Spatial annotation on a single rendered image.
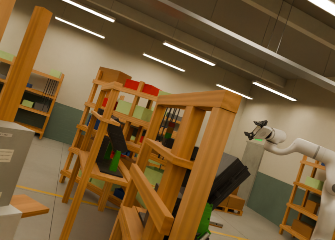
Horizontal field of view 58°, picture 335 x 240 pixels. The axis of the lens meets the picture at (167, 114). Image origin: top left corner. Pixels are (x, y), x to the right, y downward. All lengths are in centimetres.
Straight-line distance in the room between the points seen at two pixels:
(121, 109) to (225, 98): 420
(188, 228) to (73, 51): 983
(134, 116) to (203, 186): 396
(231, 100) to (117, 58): 974
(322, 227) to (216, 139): 95
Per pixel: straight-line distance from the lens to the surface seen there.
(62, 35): 1103
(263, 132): 195
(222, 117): 142
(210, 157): 142
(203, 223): 222
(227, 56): 1009
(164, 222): 154
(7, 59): 1052
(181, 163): 169
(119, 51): 1109
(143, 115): 526
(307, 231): 837
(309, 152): 205
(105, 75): 604
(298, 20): 648
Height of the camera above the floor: 169
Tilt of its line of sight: 2 degrees up
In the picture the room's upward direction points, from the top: 19 degrees clockwise
